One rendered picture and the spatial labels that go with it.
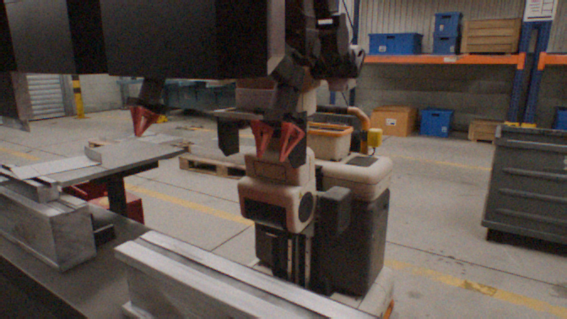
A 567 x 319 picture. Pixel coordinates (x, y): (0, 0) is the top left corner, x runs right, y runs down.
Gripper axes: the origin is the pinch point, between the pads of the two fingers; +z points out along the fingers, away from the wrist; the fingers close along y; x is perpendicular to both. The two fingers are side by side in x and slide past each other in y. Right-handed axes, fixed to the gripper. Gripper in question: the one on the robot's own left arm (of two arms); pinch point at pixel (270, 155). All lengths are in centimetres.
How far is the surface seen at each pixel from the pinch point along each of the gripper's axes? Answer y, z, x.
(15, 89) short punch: -22.9, 2.4, -38.0
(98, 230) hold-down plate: -16.9, 21.4, -21.6
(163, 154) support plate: -18.5, 5.2, -11.0
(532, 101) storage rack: 73, -197, 458
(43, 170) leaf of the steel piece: -27.7, 13.6, -28.1
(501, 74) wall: 33, -272, 543
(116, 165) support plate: -19.6, 9.8, -20.1
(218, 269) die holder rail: 15.9, 17.9, -29.4
